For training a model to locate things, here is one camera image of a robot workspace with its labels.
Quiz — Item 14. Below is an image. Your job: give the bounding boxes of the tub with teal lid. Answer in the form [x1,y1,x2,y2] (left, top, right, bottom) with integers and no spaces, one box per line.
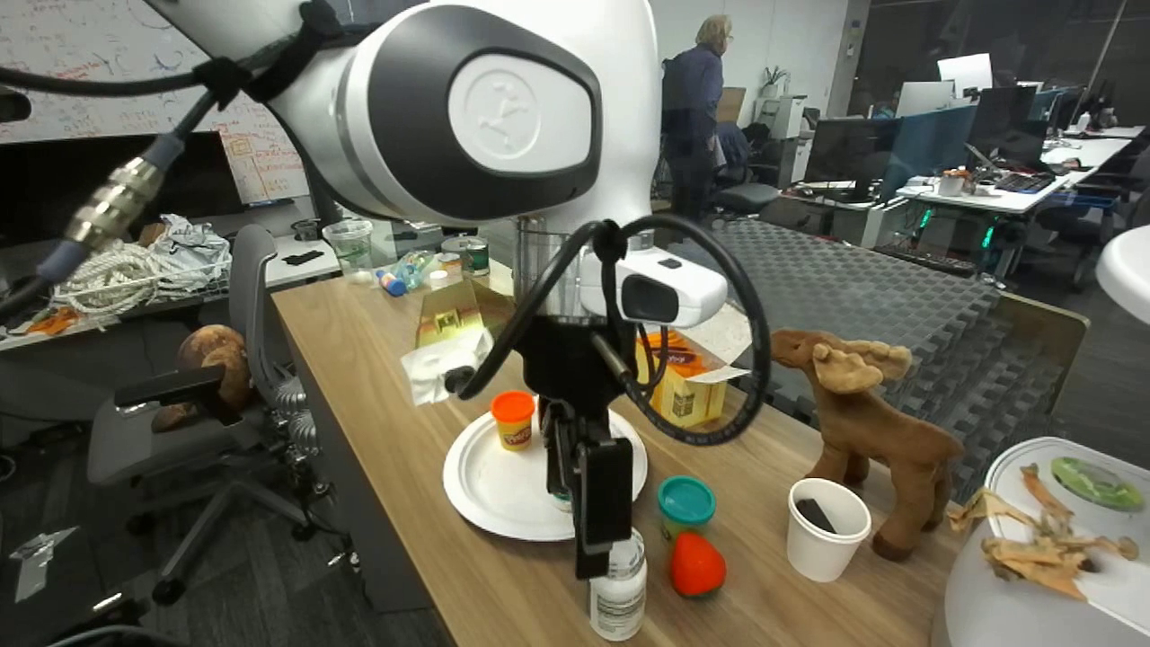
[654,471,719,537]

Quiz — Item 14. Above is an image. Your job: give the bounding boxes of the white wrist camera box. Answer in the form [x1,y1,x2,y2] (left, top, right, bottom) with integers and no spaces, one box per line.
[612,246,733,331]

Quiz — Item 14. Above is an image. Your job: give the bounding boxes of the grey office chair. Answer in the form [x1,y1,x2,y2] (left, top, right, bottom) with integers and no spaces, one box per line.
[81,225,356,606]

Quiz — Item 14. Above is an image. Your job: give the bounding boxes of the pile of wood pieces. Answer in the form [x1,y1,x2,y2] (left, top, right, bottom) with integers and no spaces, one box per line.
[944,463,1144,605]

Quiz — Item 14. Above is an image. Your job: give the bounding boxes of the whiteboard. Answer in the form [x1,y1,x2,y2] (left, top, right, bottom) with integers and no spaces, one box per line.
[0,0,315,208]

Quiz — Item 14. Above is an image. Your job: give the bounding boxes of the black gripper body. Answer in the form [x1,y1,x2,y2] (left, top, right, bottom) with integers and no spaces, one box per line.
[516,313,638,446]

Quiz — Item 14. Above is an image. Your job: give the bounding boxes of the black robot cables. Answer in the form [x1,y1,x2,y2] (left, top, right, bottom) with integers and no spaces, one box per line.
[443,212,772,450]

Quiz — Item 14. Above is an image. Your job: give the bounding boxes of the white paper cup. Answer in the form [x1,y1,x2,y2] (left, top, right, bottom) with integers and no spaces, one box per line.
[784,474,874,587]

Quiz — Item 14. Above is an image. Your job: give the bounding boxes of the black cable with metal connector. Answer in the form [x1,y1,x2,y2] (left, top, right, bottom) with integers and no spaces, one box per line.
[0,46,352,284]

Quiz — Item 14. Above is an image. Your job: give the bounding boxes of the person in dark jacket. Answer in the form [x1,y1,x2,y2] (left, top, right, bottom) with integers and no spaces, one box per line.
[657,12,737,223]

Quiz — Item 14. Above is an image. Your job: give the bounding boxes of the white round tub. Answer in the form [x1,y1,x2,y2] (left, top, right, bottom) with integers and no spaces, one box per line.
[932,436,1150,647]

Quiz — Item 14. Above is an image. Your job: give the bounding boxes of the black computer monitor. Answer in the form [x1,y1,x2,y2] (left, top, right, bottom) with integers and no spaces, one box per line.
[800,116,896,190]

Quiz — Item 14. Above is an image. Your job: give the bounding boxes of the green disc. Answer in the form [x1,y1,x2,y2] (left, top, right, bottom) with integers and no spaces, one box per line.
[1050,452,1145,517]

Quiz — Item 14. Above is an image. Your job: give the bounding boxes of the blue desk divider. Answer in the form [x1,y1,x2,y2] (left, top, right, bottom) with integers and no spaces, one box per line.
[887,103,981,190]

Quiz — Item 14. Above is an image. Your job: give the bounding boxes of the white rope pile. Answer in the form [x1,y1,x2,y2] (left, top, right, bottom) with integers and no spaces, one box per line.
[41,212,236,321]

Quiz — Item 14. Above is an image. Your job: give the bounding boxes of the dark tin can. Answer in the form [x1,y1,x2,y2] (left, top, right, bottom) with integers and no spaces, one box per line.
[459,233,497,279]

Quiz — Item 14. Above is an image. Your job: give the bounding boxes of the white flat tray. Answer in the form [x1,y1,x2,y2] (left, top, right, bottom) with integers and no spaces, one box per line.
[261,239,345,293]

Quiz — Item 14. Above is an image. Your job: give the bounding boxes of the clear plastic container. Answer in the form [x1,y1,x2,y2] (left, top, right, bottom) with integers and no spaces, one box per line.
[318,216,400,277]

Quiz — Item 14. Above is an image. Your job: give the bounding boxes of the brown moose plush toy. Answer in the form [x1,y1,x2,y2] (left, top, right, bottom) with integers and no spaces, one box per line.
[762,329,968,563]

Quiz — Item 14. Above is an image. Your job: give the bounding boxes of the yellow tub with orange lid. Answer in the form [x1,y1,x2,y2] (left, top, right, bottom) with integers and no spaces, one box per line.
[490,390,538,450]

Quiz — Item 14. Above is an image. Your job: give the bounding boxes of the red round object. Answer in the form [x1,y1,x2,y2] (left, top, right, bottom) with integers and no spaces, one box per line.
[666,527,728,605]

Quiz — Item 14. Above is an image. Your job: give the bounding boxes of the open yellow cardboard box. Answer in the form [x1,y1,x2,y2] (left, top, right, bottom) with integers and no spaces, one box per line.
[628,329,755,436]

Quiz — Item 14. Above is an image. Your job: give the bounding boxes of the white round table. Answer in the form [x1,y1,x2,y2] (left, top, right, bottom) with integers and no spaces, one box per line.
[1091,223,1150,331]

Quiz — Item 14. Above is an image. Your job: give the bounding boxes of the white office desk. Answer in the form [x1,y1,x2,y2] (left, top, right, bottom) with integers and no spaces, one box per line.
[896,124,1145,223]

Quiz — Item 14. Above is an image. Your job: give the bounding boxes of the large white pill bottle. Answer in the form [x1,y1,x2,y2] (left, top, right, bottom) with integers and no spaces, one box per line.
[584,531,650,644]

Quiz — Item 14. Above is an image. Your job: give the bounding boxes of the yellowish plastic pouch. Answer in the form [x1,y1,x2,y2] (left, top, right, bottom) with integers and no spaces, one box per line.
[400,265,521,409]

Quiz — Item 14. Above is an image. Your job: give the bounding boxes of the white paper plate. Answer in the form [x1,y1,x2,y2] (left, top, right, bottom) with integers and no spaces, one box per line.
[438,406,650,547]

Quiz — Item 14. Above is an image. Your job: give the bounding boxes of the white paper scrap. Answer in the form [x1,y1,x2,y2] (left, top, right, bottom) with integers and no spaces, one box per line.
[12,525,81,605]

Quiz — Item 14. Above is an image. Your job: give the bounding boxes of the grey foam floor mat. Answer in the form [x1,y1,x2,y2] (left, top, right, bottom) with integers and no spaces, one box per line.
[716,212,1095,496]

